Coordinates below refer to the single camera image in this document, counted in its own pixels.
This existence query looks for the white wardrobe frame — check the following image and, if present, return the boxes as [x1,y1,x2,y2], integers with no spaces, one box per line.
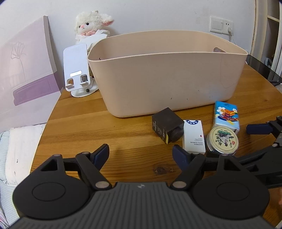
[250,0,281,76]

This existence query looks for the white plush lamb toy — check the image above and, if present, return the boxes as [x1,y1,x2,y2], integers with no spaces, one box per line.
[74,10,114,44]

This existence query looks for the round decorated tin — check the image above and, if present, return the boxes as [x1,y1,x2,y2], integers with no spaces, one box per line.
[207,126,239,155]

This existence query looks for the white wall switch socket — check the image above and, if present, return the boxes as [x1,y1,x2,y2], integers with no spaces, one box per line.
[210,16,233,36]

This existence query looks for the blue bear tissue pack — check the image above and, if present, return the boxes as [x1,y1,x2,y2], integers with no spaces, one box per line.
[214,101,240,134]

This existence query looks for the black glass side table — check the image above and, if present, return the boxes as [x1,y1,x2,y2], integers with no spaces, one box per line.
[246,55,281,86]

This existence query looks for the white charger cable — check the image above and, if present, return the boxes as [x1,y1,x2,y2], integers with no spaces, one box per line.
[227,27,238,46]

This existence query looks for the beige plastic storage basket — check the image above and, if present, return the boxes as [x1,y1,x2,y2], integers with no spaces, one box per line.
[88,30,248,117]

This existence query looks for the white phone stand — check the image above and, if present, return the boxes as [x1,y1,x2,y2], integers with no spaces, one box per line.
[63,43,98,98]

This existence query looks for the pink lilac bed headboard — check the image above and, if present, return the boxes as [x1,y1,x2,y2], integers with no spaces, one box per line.
[1,16,63,131]

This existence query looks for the white slim box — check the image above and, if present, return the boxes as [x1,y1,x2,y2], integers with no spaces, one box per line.
[182,120,206,154]

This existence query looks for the black small box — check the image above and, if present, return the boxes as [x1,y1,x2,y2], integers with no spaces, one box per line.
[152,107,184,145]

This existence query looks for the white pillow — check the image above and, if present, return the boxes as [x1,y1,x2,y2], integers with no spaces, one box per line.
[5,123,46,186]

